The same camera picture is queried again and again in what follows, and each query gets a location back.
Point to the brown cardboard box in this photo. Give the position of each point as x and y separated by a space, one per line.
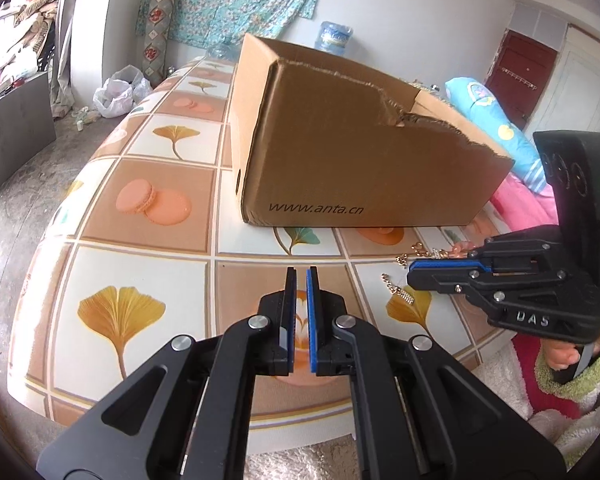
355 160

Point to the white door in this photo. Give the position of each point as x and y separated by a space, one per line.
580 90

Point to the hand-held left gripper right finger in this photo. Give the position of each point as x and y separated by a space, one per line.
312 320

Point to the dark grey cabinet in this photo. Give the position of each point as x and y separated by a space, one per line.
15 130

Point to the red garment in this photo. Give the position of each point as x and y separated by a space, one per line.
527 370

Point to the white plastic bag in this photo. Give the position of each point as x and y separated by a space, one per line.
117 92

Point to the person's right forearm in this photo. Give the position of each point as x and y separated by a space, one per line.
580 410

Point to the blue cartoon pillow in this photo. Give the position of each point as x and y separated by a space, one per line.
490 110

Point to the brown door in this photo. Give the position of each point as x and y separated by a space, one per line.
520 65

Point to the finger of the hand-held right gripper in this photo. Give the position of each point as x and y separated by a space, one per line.
445 282
445 265

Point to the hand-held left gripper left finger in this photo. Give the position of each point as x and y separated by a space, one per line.
290 320

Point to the tile print tablecloth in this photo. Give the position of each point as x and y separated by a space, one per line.
145 280

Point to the blue water jug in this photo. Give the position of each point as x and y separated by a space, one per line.
334 37

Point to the pink floral blanket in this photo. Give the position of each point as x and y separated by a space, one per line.
520 207

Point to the person's right hand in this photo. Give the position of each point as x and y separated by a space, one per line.
562 357

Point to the beige pile of clothes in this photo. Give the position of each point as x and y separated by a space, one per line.
30 20

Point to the grey patterned cushion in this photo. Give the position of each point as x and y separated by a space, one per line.
157 35

